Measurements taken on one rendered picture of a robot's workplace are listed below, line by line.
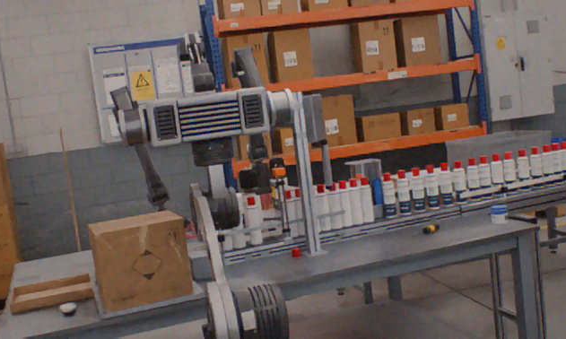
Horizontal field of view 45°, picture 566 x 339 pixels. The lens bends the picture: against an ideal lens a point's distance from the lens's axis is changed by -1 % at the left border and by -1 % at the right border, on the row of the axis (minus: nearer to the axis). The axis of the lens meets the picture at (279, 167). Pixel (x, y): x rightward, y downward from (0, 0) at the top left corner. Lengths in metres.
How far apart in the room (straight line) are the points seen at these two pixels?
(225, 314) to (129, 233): 0.61
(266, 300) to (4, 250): 4.33
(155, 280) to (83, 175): 5.03
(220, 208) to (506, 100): 6.10
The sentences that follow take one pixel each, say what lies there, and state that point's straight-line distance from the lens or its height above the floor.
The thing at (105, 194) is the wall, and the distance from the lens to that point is 7.36.
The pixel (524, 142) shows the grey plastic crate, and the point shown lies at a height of 0.98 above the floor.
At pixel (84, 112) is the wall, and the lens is 7.32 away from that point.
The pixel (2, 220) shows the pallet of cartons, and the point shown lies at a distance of 6.00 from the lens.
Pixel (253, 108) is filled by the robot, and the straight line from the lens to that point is 2.28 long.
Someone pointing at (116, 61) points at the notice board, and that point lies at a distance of 7.21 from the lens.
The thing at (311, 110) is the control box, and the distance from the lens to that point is 2.76.
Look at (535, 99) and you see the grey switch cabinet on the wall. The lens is 8.29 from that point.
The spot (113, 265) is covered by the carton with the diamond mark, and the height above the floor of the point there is 1.01.
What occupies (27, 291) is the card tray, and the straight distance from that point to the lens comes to 2.95.
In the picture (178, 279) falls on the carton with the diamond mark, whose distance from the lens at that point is 2.40.
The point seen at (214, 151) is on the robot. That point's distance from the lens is 2.27.
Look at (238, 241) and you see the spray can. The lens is 2.86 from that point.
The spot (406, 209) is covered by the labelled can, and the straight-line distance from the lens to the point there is 3.15.
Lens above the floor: 1.49
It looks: 6 degrees down
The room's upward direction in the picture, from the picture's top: 7 degrees counter-clockwise
